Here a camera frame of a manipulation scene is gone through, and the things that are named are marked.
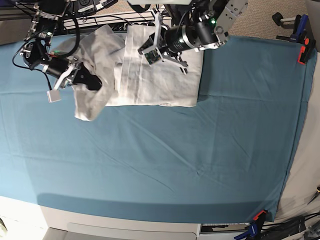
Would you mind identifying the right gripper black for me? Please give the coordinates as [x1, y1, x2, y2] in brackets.
[62, 59, 102, 91]

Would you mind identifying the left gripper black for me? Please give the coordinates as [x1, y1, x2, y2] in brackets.
[137, 26, 185, 57]

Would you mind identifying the white T-shirt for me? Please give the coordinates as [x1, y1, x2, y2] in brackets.
[73, 25, 204, 121]

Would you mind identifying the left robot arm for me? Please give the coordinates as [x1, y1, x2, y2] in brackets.
[138, 0, 248, 58]

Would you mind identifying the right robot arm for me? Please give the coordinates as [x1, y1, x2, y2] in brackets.
[17, 0, 102, 91]

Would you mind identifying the black power strip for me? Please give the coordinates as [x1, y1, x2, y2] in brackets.
[108, 21, 155, 32]

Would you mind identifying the teal table cloth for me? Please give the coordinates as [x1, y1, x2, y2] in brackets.
[0, 36, 317, 223]

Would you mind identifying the orange clamp top right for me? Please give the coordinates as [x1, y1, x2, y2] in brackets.
[297, 38, 316, 65]

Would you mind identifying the orange blue clamp bottom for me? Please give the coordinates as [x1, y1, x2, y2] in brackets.
[234, 210, 268, 240]

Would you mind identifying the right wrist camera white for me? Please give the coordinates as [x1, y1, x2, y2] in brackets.
[46, 89, 61, 103]

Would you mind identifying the bundle of black cables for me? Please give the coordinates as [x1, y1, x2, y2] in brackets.
[154, 0, 212, 34]

